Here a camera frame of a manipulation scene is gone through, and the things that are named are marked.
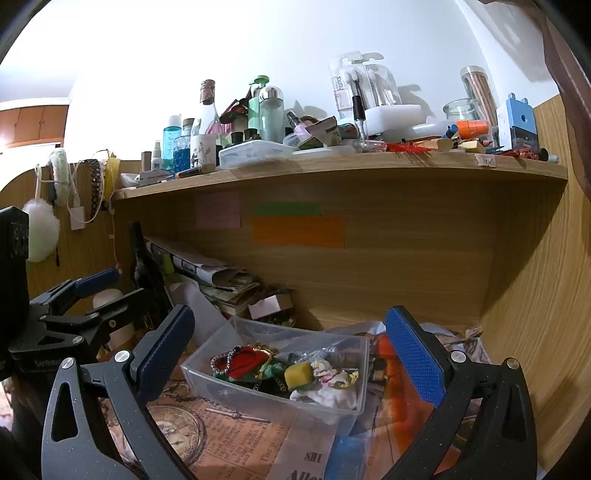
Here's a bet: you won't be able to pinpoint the wooden shelf board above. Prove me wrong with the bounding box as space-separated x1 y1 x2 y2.
113 150 570 201

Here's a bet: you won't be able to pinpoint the pile of cosmetics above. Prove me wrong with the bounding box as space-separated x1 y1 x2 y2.
284 108 358 151

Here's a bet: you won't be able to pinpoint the blue mouthwash bottle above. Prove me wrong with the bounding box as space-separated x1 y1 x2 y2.
161 115 183 171

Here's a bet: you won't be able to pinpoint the green sticky note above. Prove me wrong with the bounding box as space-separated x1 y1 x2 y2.
254 202 321 217

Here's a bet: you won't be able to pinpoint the red small sticks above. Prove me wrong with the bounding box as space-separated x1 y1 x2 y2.
503 147 550 160

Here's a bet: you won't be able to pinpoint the white foam block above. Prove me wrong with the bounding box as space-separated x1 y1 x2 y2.
365 104 455 137

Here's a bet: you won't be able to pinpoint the white cloth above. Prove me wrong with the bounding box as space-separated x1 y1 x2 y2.
291 385 360 411

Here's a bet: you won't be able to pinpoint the red black bow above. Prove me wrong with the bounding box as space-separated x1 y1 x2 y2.
219 97 252 134

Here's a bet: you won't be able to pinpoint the dark beaded headband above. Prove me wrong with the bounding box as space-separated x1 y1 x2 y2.
85 159 103 224

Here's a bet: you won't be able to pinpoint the stack of newspapers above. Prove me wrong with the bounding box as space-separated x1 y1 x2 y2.
143 235 266 319

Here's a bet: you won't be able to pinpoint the orange capped bottle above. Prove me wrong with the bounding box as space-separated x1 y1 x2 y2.
455 120 490 138

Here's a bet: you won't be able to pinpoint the blue box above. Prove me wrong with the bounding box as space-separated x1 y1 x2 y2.
498 93 539 148

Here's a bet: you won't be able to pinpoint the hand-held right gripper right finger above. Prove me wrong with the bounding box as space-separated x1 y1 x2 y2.
379 305 540 480

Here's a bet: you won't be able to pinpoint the glass bottle with foil top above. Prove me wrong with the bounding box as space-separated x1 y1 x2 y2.
196 79 222 137

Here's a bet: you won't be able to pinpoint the wooden cabinet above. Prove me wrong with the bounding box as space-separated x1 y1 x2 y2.
0 104 70 148

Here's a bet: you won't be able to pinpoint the white pompom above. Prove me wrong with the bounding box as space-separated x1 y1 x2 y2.
21 198 62 264

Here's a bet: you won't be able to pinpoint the red coin purse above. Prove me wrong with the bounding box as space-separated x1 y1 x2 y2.
210 344 280 381

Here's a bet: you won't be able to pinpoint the yellow sponge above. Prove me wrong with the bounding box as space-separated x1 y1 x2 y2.
284 361 315 391

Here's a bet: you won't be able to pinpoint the clear bottle silver cap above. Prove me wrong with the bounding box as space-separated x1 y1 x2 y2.
259 85 286 141

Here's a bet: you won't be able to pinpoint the green pump bottle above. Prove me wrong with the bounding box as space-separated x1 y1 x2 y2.
247 75 269 139

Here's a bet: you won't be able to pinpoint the brown curtain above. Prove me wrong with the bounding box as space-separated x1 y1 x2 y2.
531 0 591 208

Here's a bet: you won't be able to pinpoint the floral scrunchie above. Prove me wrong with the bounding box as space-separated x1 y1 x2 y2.
310 359 360 388

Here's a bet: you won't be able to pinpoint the small cardboard box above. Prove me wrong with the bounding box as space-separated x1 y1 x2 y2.
247 288 296 321

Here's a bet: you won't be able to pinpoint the red feather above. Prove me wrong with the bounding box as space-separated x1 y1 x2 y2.
385 141 432 155

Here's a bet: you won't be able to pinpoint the toothbrush pack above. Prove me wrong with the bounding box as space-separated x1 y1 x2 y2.
329 51 402 121

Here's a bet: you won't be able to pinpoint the clear lidded box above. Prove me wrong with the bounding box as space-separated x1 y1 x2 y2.
218 140 296 169

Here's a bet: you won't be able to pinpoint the white printed mug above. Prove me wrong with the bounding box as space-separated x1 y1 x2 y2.
190 134 219 168

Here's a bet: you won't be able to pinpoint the orange sticky note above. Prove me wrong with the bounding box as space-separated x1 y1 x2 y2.
252 215 346 248

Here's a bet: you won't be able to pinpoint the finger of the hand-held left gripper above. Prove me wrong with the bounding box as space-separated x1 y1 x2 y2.
46 287 155 344
28 268 122 319

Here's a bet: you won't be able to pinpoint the black marker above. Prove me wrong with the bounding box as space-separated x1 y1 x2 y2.
174 164 217 181

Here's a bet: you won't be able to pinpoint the dark wine bottle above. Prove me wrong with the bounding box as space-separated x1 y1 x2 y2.
127 222 174 333

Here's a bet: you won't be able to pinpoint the orange printed plastic bag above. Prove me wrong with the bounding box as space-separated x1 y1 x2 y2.
360 332 435 462

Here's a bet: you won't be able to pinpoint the white fluffy headband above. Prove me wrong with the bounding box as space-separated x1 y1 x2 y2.
48 148 70 197

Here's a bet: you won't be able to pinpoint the blue beaded jar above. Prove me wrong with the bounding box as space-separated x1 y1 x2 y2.
174 119 195 171

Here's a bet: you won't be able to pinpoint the pink sticky note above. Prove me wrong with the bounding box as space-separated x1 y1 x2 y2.
195 191 242 229

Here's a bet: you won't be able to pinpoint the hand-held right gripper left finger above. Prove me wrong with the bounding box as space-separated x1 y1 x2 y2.
41 304 199 480

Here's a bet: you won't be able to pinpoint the yellow hanging item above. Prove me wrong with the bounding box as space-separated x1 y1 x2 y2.
104 157 122 199

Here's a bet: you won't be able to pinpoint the tall clear canister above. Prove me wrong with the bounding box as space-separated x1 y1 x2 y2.
459 65 499 139

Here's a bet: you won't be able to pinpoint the white tube box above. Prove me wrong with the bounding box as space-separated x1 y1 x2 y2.
136 168 176 185

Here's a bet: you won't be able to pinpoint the clear plastic container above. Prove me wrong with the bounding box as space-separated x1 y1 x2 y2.
180 315 371 425

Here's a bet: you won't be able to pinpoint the glass jar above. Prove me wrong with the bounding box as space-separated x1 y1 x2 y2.
443 98 481 123

